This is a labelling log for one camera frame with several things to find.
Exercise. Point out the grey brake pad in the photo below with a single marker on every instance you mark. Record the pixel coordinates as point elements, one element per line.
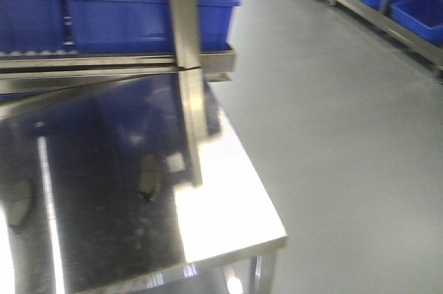
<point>150,177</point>
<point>20,205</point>

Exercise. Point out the right blue plastic bin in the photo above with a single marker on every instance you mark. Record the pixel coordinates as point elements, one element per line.
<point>142,26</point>

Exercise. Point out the blue plastic bin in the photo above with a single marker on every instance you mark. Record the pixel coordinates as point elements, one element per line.
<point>142,26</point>
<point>32,25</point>

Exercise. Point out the left blue plastic bin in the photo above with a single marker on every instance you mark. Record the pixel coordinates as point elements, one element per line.
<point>32,25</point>

